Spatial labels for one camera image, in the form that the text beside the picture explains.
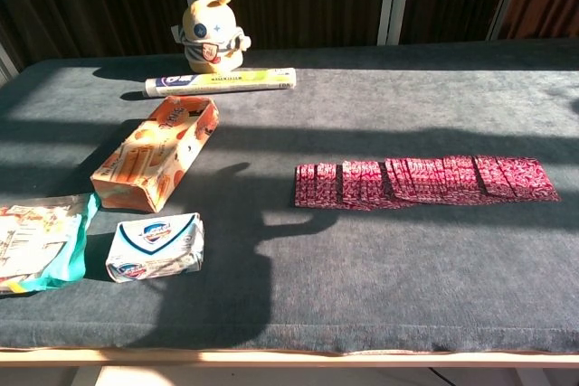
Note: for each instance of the red patterned cloth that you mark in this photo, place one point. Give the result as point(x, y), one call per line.
point(407, 182)

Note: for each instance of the grey table cloth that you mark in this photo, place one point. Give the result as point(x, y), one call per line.
point(362, 268)

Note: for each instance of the orange cardboard snack box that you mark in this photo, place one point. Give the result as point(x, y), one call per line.
point(149, 164)

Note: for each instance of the white blue soap box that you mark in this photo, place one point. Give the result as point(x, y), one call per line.
point(154, 246)

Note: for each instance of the yellow plush toy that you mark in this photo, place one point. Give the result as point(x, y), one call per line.
point(210, 33)

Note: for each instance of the wooden table edge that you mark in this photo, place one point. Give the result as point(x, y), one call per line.
point(289, 359)

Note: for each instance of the teal edged snack bag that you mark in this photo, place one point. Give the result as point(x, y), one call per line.
point(36, 241)

